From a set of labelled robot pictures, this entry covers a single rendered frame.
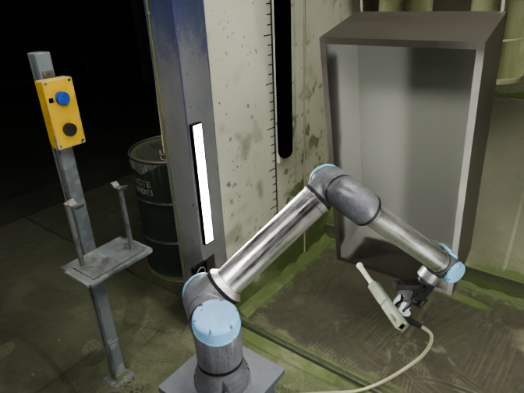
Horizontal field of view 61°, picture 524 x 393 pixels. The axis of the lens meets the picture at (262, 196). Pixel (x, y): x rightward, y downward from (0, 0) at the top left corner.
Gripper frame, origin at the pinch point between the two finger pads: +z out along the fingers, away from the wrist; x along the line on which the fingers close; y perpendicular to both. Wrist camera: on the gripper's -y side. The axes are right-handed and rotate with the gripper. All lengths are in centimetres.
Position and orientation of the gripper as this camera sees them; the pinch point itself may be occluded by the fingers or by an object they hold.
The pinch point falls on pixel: (392, 312)
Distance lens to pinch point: 209.4
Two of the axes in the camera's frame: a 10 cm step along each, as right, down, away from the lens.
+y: 8.2, 4.6, 3.4
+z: -5.5, 8.0, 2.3
